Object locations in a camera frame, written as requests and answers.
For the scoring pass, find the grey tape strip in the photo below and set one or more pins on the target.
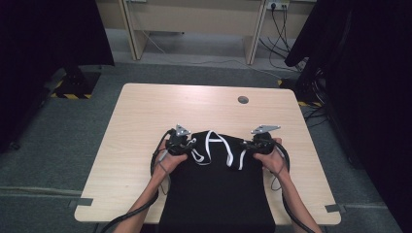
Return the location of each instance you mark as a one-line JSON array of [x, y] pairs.
[[334, 208], [81, 202]]

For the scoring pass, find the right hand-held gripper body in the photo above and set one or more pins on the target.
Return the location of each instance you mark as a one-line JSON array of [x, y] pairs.
[[264, 144]]

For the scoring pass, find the person's left hand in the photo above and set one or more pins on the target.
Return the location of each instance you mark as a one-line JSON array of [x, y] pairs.
[[168, 163]]

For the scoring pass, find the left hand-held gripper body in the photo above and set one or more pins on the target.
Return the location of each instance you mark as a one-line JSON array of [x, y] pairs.
[[176, 142]]

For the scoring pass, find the person's right hand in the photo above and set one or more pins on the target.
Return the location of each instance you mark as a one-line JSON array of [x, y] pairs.
[[273, 161]]

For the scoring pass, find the white wall power socket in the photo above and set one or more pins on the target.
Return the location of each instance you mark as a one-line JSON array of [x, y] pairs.
[[278, 4]]

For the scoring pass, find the black curtain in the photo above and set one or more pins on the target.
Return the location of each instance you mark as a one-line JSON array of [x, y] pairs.
[[39, 48], [372, 81]]

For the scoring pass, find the black stand base striped tape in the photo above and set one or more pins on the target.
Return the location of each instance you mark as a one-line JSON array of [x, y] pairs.
[[76, 84]]

